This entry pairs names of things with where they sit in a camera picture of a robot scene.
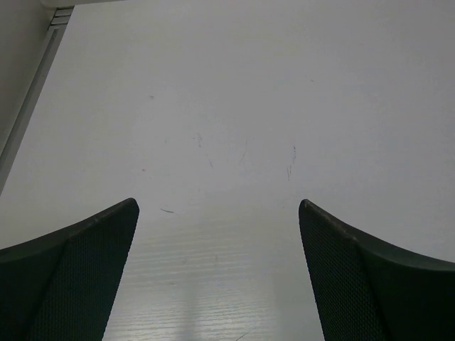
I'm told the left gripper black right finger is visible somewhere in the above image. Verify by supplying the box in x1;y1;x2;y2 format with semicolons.
299;199;454;340

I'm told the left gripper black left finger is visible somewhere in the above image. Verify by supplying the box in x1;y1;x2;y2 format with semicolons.
1;198;139;340

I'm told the aluminium table edge rail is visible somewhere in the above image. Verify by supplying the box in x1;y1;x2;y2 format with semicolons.
1;1;75;188

